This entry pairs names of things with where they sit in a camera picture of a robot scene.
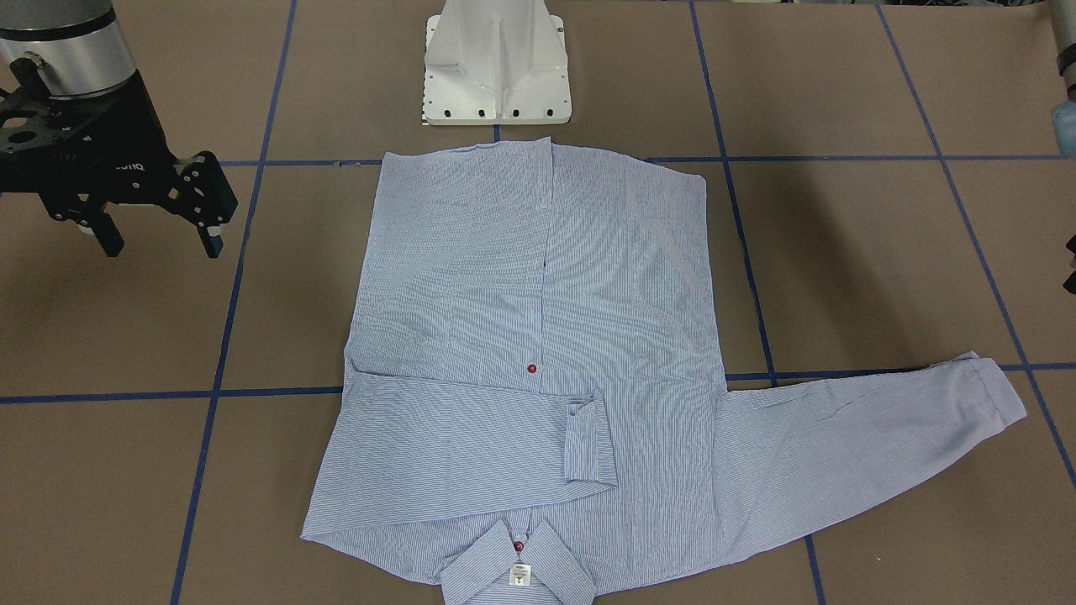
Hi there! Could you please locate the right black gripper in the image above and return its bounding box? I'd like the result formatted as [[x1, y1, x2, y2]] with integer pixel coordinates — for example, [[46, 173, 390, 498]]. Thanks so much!
[[1, 80, 238, 258]]

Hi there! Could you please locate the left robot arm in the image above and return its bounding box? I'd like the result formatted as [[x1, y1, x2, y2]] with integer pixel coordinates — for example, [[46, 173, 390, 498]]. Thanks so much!
[[1044, 1, 1075, 160]]

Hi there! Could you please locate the brown paper table cover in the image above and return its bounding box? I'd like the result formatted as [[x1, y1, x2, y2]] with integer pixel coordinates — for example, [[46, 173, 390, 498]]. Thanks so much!
[[3, 1, 1073, 604]]

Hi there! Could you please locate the light blue striped shirt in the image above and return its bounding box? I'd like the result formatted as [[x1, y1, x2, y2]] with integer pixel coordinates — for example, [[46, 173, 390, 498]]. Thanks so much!
[[301, 139, 1027, 604]]

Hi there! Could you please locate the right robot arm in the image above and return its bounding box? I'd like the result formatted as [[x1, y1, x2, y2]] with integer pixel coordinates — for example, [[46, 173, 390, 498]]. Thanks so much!
[[1, 1, 238, 258]]

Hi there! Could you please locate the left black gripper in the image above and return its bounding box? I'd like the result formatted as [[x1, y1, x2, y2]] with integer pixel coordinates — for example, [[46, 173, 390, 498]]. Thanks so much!
[[1063, 236, 1076, 295]]

